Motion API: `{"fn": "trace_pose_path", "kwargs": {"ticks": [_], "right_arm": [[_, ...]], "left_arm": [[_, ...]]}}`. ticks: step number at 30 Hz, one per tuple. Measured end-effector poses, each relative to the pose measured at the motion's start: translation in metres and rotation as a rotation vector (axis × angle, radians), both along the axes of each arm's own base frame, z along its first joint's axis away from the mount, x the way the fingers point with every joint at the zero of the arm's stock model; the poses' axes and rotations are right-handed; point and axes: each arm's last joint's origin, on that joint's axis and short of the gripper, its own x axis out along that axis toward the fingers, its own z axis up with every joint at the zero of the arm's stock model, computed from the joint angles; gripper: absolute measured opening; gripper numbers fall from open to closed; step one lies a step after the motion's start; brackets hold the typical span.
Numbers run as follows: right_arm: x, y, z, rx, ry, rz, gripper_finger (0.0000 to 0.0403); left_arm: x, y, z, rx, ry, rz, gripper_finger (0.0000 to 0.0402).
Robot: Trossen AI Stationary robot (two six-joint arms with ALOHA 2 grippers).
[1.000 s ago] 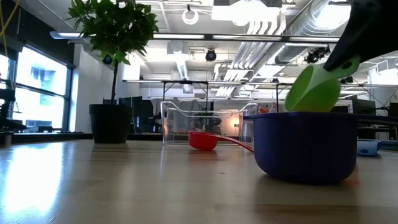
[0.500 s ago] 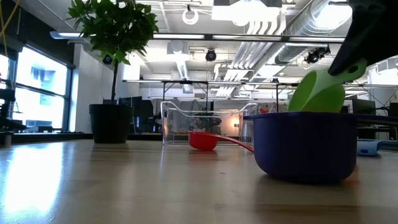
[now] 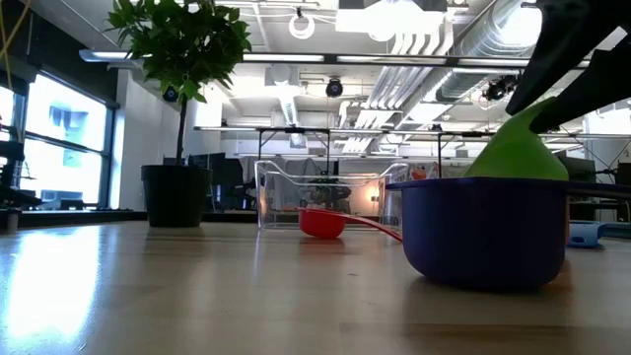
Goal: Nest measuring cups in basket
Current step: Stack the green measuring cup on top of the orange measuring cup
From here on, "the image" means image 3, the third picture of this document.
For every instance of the green measuring cup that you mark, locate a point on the green measuring cup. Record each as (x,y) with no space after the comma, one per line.
(517,153)

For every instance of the black hanging ceiling camera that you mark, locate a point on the black hanging ceiling camera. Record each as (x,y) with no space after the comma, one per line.
(334,89)
(170,94)

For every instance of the large office window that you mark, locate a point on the large office window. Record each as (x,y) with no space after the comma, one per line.
(64,123)

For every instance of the clear plastic basket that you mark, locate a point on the clear plastic basket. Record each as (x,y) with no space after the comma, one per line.
(276,197)

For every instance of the blue measuring cup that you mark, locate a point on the blue measuring cup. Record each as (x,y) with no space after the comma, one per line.
(584,235)

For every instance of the red measuring cup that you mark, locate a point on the red measuring cup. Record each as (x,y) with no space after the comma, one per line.
(320,224)

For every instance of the green plant in black pot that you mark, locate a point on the green plant in black pot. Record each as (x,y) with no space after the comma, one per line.
(175,197)

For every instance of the silver ventilation duct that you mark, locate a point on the silver ventilation duct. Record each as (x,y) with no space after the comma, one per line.
(483,44)

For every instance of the purple measuring cup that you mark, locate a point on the purple measuring cup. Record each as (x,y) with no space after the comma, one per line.
(483,232)

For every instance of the colourful wall poster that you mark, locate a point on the colourful wall poster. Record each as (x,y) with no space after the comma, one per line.
(421,172)

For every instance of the black-legged folding table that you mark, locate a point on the black-legged folding table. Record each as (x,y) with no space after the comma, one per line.
(291,130)

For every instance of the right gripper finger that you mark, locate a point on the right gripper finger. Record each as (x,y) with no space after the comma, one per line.
(552,49)
(601,84)

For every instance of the black aluminium table frame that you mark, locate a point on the black aluminium table frame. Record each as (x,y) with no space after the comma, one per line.
(231,217)

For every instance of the black equipment stand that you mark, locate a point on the black equipment stand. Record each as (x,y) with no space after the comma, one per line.
(12,197)

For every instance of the white ceiling light fixture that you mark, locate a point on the white ceiling light fixture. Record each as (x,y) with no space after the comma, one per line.
(389,22)

